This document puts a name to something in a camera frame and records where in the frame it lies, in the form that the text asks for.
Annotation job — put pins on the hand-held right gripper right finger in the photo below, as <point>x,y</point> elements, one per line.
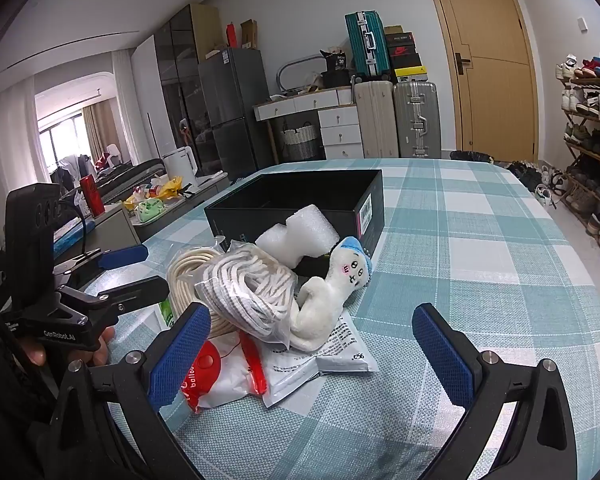
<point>442,350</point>

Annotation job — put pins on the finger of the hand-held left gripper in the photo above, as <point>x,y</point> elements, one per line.
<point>135,294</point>
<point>125,256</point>

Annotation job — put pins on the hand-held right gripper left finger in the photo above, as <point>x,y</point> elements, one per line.
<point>180,350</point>

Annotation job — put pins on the red white glue packet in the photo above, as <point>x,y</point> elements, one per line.
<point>220,375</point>

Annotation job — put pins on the bag of white shoelaces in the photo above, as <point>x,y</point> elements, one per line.
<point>250,285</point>

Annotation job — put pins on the silver printed packet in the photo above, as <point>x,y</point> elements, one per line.
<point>300,365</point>

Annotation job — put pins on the white plush toy blue hat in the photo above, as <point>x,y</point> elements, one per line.
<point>320,305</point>

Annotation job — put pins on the black cardboard box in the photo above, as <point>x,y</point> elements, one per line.
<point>280,195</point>

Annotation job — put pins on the white foam piece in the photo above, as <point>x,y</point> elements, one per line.
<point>300,232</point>

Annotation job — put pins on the person's left hand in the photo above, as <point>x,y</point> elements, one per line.
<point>32,352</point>

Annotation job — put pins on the grey low cabinet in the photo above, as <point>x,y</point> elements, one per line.
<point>115,230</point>

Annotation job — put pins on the green white packet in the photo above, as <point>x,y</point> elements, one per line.
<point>165,314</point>

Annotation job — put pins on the red bottle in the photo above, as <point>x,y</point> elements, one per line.
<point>92,195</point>

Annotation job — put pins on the yellow plastic bag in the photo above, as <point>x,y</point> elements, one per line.
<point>167,189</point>

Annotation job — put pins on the white electric kettle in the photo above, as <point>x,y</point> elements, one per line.
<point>180,165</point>

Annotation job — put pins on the brown curtain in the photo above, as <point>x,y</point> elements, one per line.
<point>97,132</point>

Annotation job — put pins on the dark glass cabinet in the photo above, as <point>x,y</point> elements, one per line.
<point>180,85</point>

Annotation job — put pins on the grey refrigerator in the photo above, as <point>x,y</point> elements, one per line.
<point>235,110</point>

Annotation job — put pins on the scattered loose shoes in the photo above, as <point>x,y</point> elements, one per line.
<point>527,175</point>

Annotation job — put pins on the woven laundry basket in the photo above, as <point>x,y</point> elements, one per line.
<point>300,142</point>

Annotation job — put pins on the silver suitcase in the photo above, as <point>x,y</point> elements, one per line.
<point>415,120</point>

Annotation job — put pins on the cream suitcase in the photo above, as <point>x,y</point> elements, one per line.
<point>375,120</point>

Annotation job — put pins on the red carton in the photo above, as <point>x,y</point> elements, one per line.
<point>231,35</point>

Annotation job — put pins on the white desk with drawers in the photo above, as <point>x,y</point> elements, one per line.
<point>340,125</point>

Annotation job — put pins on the tall cardboard box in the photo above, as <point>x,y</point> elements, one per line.
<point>249,35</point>

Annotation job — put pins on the oval mirror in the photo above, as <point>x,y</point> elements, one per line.
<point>300,70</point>

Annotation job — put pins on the wooden door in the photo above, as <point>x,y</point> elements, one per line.
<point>490,85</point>

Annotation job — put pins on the black shopping bag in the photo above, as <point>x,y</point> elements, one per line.
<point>337,67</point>

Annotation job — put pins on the plain black shoe box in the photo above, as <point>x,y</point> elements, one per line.
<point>406,61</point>

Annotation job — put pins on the teal suitcase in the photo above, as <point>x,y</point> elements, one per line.
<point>367,45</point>

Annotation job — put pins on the brown shoe box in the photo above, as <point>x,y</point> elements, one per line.
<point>395,30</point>

